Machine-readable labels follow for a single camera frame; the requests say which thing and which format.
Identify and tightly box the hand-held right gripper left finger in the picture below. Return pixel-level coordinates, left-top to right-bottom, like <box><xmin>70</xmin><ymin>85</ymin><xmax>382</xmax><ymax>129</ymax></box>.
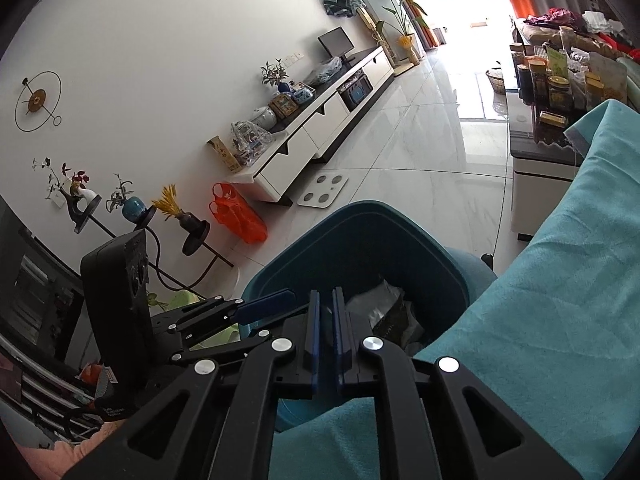
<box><xmin>65</xmin><ymin>290</ymin><xmax>321</xmax><ymax>480</ymax></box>

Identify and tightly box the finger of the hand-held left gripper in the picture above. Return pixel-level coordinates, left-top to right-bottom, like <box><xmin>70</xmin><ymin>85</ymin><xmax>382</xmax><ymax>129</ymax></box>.
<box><xmin>172</xmin><ymin>287</ymin><xmax>300</xmax><ymax>336</ymax></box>
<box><xmin>169</xmin><ymin>327</ymin><xmax>273</xmax><ymax>365</ymax></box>

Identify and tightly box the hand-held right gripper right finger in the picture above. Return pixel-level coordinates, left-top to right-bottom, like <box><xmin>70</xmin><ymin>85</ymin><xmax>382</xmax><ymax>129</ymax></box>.
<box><xmin>332</xmin><ymin>287</ymin><xmax>583</xmax><ymax>480</ymax></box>

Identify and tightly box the teal plastic bin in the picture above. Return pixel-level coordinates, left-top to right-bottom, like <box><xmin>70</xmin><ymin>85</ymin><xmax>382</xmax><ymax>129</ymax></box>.
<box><xmin>241</xmin><ymin>201</ymin><xmax>472</xmax><ymax>435</ymax></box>

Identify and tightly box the person's left forearm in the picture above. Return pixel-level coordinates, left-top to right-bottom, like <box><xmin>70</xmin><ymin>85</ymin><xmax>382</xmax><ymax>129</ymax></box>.
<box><xmin>12</xmin><ymin>422</ymin><xmax>116</xmax><ymax>480</ymax></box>

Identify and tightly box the green plastic stool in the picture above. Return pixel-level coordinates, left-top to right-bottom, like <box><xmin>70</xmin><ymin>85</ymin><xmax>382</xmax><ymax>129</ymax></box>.
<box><xmin>147</xmin><ymin>287</ymin><xmax>241</xmax><ymax>352</ymax></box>

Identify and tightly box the silver foil wrapper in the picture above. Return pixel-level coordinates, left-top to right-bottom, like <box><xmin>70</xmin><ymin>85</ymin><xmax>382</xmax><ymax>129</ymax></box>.
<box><xmin>345</xmin><ymin>280</ymin><xmax>406</xmax><ymax>333</ymax></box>

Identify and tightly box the dark snack wrapper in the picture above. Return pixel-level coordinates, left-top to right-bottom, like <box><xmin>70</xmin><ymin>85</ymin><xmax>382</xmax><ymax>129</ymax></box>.
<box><xmin>372</xmin><ymin>300</ymin><xmax>427</xmax><ymax>352</ymax></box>

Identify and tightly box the orange plastic bag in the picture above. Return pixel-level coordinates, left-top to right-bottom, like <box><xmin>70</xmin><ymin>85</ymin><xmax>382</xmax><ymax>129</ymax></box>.
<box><xmin>209</xmin><ymin>182</ymin><xmax>268</xmax><ymax>245</ymax></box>

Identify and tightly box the blue vase with plant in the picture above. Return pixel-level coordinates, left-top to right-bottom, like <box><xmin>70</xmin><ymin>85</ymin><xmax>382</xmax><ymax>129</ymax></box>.
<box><xmin>106</xmin><ymin>174</ymin><xmax>147</xmax><ymax>223</ymax></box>

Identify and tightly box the black metal plant stand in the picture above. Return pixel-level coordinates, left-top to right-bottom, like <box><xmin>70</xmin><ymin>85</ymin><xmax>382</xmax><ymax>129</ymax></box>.
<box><xmin>65</xmin><ymin>192</ymin><xmax>236</xmax><ymax>293</ymax></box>

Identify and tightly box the dark vase with yellow wheat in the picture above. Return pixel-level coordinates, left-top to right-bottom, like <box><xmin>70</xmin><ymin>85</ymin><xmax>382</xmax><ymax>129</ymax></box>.
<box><xmin>151</xmin><ymin>185</ymin><xmax>201</xmax><ymax>235</ymax></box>

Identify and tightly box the white vase with red flowers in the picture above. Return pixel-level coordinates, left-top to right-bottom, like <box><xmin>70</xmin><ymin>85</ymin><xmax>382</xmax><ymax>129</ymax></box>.
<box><xmin>32</xmin><ymin>157</ymin><xmax>103</xmax><ymax>211</ymax></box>

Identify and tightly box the white bathroom scale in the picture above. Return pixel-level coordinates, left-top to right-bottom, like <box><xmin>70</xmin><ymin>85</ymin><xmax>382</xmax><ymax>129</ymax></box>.
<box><xmin>297</xmin><ymin>171</ymin><xmax>353</xmax><ymax>208</ymax></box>

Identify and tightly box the yellow printed box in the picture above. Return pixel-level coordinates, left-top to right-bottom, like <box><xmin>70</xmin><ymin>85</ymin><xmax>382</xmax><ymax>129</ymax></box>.
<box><xmin>207</xmin><ymin>135</ymin><xmax>241</xmax><ymax>172</ymax></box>

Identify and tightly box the ship model in plastic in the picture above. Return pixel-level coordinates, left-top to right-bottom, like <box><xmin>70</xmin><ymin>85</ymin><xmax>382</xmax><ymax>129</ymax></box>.
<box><xmin>231</xmin><ymin>121</ymin><xmax>276</xmax><ymax>166</ymax></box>

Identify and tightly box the white ceramic jar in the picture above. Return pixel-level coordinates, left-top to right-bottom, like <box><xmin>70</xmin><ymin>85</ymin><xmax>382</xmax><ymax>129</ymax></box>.
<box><xmin>250</xmin><ymin>106</ymin><xmax>277</xmax><ymax>133</ymax></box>

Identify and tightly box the white black tv cabinet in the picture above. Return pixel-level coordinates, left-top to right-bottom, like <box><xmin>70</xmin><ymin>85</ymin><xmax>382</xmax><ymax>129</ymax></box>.
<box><xmin>230</xmin><ymin>46</ymin><xmax>395</xmax><ymax>205</ymax></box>

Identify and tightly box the teal striped tablecloth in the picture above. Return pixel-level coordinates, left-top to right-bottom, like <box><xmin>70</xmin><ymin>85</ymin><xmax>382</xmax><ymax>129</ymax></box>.
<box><xmin>270</xmin><ymin>100</ymin><xmax>640</xmax><ymax>480</ymax></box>

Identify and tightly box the plant in blue vase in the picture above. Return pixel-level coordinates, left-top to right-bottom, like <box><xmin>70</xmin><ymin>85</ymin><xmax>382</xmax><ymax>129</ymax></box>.
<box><xmin>261</xmin><ymin>59</ymin><xmax>291</xmax><ymax>95</ymax></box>

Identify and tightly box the clear plastic bag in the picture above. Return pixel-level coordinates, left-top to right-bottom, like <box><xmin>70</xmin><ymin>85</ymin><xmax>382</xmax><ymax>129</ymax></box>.
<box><xmin>305</xmin><ymin>57</ymin><xmax>343</xmax><ymax>86</ymax></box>

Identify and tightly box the black monitor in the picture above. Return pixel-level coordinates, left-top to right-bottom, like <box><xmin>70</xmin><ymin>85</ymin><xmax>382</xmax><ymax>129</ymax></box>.
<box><xmin>318</xmin><ymin>27</ymin><xmax>355</xmax><ymax>63</ymax></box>

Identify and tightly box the glass top coffee table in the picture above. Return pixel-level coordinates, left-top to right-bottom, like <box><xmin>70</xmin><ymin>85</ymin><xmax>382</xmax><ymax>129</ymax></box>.
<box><xmin>507</xmin><ymin>35</ymin><xmax>592</xmax><ymax>241</ymax></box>

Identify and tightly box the wicker basket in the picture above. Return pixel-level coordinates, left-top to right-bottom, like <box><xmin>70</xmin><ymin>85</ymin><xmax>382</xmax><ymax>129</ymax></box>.
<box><xmin>486</xmin><ymin>67</ymin><xmax>508</xmax><ymax>95</ymax></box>

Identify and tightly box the covered standing fan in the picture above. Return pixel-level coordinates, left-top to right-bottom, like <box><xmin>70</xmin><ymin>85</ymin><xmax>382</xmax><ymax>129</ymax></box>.
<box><xmin>322</xmin><ymin>0</ymin><xmax>422</xmax><ymax>77</ymax></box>

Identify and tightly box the tall leafy plant in vase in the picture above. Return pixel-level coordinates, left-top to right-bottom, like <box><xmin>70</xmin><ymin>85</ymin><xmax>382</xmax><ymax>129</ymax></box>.
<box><xmin>367</xmin><ymin>0</ymin><xmax>431</xmax><ymax>63</ymax></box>

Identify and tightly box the group of glass jars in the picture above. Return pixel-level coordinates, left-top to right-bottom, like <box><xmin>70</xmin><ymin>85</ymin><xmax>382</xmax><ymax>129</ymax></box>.
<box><xmin>510</xmin><ymin>42</ymin><xmax>608</xmax><ymax>111</ymax></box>

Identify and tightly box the green snack packet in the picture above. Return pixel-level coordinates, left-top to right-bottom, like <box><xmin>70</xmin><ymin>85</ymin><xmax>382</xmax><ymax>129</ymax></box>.
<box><xmin>545</xmin><ymin>45</ymin><xmax>569</xmax><ymax>79</ymax></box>

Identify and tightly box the maroon clothes pile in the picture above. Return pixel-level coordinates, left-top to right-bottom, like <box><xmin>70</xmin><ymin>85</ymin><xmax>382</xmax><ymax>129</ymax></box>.
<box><xmin>530</xmin><ymin>7</ymin><xmax>583</xmax><ymax>28</ymax></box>

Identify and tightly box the white clothes pile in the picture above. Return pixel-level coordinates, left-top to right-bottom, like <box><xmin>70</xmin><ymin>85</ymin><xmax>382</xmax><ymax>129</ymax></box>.
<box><xmin>582</xmin><ymin>10</ymin><xmax>622</xmax><ymax>34</ymax></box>

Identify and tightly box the gold picture frame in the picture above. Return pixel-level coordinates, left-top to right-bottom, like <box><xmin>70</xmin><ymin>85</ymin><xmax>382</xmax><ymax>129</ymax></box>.
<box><xmin>268</xmin><ymin>94</ymin><xmax>296</xmax><ymax>120</ymax></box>

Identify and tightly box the round wall clock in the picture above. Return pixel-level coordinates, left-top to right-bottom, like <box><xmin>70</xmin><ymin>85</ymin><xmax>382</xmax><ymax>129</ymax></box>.
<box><xmin>14</xmin><ymin>70</ymin><xmax>63</xmax><ymax>132</ymax></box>

